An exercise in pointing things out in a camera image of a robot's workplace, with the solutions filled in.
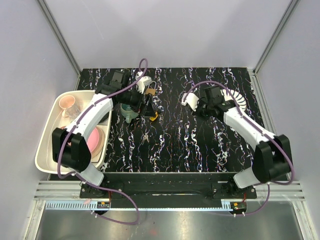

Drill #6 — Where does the cream plastic tray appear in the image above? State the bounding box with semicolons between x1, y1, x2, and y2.
35;90;112;174

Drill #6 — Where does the blue striped white plate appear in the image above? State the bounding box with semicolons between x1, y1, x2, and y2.
221;89;247;111

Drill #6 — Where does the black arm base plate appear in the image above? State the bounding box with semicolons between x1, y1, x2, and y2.
79;171;258;210

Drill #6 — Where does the pink plastic cup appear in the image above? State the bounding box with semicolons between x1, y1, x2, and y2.
58;95;76;110

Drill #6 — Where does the yellow padlock black shackle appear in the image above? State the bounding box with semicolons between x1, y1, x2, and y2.
149;112;159;122

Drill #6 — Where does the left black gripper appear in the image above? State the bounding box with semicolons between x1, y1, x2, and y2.
121;86;156;118

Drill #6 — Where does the purple cable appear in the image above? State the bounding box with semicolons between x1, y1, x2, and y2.
56;58;149;225
183;80;296;217

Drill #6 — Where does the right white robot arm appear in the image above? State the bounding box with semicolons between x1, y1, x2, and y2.
183;86;293;199

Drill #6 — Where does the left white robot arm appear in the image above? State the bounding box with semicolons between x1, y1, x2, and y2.
52;70;156;198

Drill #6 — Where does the pink plate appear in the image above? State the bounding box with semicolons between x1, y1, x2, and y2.
87;126;105;163

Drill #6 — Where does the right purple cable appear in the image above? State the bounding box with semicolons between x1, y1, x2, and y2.
183;80;296;217

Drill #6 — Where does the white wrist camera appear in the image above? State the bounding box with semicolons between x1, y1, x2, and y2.
136;76;152;94
181;92;199;112

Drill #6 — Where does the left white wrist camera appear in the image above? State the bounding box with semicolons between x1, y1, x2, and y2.
136;76;152;94

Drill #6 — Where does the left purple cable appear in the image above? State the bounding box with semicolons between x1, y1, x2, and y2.
56;58;149;225

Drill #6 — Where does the silver key bunch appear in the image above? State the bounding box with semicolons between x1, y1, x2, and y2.
142;133;150;143

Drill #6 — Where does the green ceramic mug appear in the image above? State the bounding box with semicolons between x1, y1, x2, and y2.
120;103;139;124

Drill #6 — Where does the clear drinking glass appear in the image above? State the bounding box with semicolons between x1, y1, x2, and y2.
63;104;81;121

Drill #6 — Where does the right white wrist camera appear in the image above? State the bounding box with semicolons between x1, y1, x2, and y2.
181;92;199;112

